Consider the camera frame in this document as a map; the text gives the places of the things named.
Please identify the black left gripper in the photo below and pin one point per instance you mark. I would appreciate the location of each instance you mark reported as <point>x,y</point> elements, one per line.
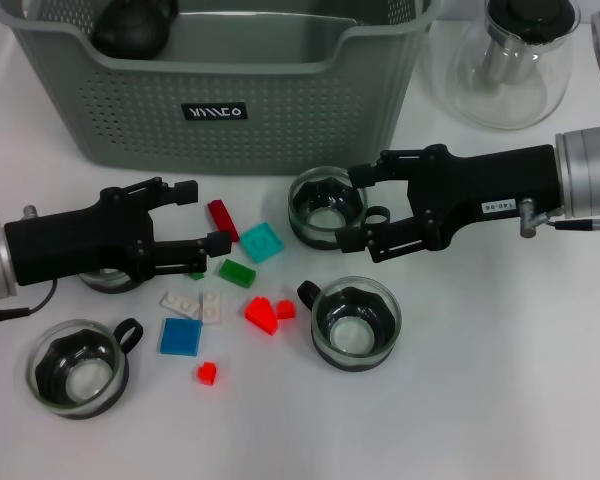
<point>80,240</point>

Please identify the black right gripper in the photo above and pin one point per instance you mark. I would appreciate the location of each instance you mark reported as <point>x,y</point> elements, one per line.
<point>480,185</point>

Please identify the red sloped building brick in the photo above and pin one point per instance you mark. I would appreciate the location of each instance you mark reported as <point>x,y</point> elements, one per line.
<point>260,315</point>

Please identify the small red building brick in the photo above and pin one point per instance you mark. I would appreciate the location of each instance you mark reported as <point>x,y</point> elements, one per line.
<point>286,311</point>
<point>206,374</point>

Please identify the grey perforated storage bin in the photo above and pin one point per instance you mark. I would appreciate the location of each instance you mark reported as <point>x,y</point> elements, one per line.
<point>280,125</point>

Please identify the dark red long brick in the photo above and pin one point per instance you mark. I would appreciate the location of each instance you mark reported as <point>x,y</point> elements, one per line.
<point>223,220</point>

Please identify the small green building brick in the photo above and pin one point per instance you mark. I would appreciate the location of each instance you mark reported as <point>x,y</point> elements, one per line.
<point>196,275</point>

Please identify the green rectangular building brick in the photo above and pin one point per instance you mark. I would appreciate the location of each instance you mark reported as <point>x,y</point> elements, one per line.
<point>237,273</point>

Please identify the teal square building plate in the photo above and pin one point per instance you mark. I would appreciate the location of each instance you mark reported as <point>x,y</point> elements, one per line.
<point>261,242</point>

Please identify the white flat building plate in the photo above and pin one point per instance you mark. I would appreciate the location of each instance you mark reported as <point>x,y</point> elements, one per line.
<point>211,310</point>
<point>177,302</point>

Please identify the blue square building plate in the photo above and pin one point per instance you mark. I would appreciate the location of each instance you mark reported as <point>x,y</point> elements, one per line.
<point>180,337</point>

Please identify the glass teapot steel infuser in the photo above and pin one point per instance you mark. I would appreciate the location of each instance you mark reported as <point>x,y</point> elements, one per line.
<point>505,100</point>

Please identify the black round teapot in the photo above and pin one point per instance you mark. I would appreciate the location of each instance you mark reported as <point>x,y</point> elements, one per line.
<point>130,30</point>

